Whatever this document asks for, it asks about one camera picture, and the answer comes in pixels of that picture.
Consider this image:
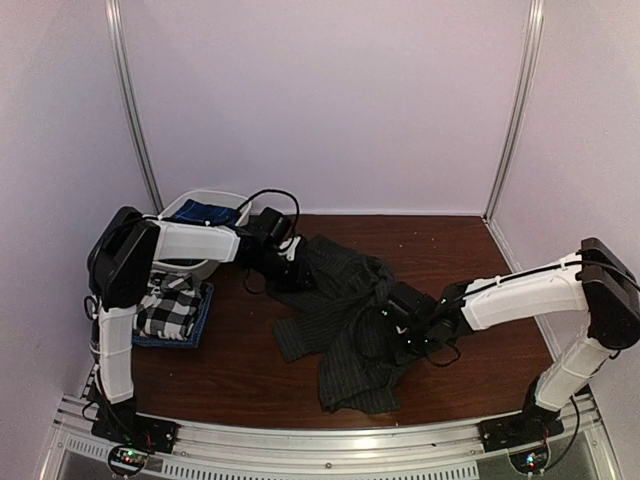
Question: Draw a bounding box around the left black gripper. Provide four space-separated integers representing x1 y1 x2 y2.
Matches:
248 248 318 292

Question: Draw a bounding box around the dark grey pinstriped shirt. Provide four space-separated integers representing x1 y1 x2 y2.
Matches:
267 235 415 415

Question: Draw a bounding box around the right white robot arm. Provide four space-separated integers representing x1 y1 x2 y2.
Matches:
379 237 639 442

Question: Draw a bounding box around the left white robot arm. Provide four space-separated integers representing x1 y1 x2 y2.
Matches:
87 206 313 404

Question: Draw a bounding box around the blue plaid shirt in basket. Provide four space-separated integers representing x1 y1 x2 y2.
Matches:
167 199 241 227

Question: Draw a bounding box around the white plastic basket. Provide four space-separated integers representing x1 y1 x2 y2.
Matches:
153 189 252 280

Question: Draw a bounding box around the blue folded shirt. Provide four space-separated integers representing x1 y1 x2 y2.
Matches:
132 283 214 349

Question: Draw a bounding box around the black white checkered folded shirt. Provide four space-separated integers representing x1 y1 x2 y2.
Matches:
133 270 203 341

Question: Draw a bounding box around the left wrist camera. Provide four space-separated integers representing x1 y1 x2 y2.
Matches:
277 235 303 262

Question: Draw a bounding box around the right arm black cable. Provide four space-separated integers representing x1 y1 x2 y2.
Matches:
357 299 464 369

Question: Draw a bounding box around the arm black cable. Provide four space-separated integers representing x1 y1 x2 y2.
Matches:
242 187 301 236
357 299 464 369

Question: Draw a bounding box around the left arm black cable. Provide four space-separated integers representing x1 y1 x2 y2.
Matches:
242 187 301 236

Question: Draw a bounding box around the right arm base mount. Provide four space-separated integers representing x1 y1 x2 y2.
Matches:
478 398 565 452

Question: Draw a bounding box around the front aluminium rail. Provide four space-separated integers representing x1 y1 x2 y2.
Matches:
35 394 623 479

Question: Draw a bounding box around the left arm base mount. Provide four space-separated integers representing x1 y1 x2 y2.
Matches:
87 386 179 454

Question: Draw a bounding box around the left aluminium corner post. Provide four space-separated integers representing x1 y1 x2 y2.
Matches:
105 0 164 213

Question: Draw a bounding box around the aluminium corner post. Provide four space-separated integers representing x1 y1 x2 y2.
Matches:
105 0 164 213
483 0 545 223

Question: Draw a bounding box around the right aluminium corner post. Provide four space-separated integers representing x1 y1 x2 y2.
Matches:
483 0 545 223

